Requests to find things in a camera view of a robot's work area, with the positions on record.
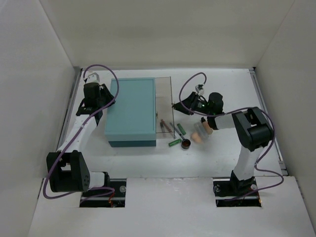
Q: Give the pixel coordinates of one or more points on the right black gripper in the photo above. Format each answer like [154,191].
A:
[193,98]

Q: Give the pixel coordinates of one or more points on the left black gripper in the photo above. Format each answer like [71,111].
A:
[104,96]

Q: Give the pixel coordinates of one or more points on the beige foundation pump bottle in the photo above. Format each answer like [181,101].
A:
[206,126]

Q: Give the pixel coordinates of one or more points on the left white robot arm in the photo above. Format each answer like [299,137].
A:
[67,169]

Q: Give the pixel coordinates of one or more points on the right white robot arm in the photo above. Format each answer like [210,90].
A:
[253,130]

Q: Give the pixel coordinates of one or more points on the grey makeup pencil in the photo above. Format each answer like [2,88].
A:
[177,131]

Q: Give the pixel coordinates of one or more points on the red white makeup pencil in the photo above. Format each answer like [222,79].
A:
[166,126]

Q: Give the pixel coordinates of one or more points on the black silver makeup pencil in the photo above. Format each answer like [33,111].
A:
[162,128]

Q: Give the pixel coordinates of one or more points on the teal makeup organizer box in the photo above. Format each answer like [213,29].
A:
[131,121]

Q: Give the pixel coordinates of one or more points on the peach makeup sponge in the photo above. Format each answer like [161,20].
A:
[196,138]

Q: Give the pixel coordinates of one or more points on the green tube upper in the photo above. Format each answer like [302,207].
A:
[181,129]

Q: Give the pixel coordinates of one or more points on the green tube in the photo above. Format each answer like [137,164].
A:
[175,142]
[181,129]

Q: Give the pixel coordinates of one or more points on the green tube lower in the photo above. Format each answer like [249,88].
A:
[175,142]

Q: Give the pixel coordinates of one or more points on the round brown cosmetic jar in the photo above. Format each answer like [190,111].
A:
[185,144]

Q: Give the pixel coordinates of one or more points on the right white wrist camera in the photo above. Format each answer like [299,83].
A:
[199,89]

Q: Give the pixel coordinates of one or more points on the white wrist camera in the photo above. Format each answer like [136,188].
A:
[92,78]
[199,89]

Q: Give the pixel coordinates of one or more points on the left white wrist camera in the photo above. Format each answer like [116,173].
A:
[92,78]

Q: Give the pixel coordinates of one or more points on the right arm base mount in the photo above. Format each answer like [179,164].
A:
[227,196]

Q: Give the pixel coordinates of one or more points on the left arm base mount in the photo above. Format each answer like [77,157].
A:
[106,198]

